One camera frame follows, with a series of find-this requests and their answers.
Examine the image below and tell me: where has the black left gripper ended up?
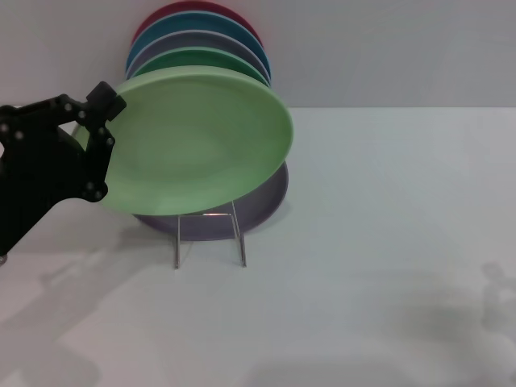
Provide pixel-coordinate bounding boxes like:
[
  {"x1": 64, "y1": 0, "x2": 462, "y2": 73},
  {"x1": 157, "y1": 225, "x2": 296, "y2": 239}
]
[{"x1": 0, "y1": 81, "x2": 127, "y2": 256}]

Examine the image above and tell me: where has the light green plate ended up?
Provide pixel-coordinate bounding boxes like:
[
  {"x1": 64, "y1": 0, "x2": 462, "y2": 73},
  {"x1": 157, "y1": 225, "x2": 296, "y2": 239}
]
[{"x1": 96, "y1": 65, "x2": 294, "y2": 218}]

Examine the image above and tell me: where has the dark green plate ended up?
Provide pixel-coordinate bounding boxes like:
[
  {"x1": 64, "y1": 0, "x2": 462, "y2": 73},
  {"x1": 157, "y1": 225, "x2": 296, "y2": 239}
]
[{"x1": 131, "y1": 46, "x2": 270, "y2": 85}]

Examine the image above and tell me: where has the grey purple plate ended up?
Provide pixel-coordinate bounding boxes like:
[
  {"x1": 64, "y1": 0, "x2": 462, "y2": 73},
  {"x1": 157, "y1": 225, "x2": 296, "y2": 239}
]
[{"x1": 125, "y1": 30, "x2": 272, "y2": 85}]

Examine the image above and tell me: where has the teal blue plate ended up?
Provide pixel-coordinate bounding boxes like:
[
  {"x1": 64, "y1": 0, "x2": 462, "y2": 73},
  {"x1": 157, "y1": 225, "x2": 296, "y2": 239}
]
[{"x1": 125, "y1": 10, "x2": 270, "y2": 80}]

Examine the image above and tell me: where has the maroon plate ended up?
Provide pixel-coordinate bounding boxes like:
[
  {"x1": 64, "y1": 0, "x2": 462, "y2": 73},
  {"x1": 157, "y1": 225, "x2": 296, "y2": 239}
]
[{"x1": 131, "y1": 1, "x2": 265, "y2": 48}]

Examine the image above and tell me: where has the lavender plate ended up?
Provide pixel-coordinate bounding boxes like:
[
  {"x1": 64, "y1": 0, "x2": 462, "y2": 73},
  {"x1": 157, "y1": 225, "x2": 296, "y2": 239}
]
[{"x1": 132, "y1": 159, "x2": 289, "y2": 242}]

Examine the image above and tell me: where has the metal wire plate rack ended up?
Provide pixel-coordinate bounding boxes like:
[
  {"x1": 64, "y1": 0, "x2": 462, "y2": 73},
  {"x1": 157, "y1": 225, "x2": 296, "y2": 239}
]
[{"x1": 173, "y1": 199, "x2": 248, "y2": 269}]

